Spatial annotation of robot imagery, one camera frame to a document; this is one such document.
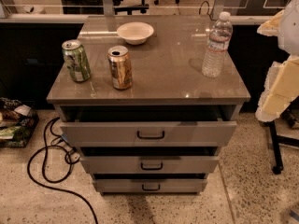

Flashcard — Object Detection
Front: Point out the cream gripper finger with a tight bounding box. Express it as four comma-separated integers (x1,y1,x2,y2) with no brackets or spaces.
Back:
255,55,299,122
257,10,284,36

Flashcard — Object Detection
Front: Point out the clear plastic water bottle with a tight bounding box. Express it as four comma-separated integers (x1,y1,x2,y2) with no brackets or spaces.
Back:
202,11,233,77

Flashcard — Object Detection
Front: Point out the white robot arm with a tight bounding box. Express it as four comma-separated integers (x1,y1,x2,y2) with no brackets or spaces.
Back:
255,0,299,122

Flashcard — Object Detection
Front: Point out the white paper bowl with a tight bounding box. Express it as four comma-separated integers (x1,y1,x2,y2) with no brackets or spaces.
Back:
117,22,154,45

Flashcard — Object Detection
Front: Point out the black wheeled stand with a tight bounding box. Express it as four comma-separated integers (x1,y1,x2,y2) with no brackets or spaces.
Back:
265,108,299,175

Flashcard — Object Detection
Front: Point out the gold soda can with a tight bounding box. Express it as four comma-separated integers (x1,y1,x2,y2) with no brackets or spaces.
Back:
107,46,133,90

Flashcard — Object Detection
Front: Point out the middle grey drawer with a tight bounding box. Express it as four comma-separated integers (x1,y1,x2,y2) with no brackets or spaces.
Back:
81,156,219,174

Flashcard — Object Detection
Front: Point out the grey drawer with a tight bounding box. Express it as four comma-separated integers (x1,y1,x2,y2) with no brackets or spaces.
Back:
61,121,236,147
93,179,207,193
81,156,219,174

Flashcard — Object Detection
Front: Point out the green soda can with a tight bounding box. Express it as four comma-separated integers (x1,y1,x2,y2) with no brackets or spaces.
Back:
62,40,91,82

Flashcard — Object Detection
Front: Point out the bottom grey drawer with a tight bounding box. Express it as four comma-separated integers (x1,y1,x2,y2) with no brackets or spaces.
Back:
93,179,207,193

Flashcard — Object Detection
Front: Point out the top grey drawer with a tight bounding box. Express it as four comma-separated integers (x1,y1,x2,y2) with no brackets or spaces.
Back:
61,121,236,147

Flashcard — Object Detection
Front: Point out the black cable behind glass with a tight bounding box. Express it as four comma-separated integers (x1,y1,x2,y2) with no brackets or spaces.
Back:
198,0,216,21

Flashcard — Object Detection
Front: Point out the black floor cable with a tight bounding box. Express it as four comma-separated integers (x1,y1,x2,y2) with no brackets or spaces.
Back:
26,117,99,224

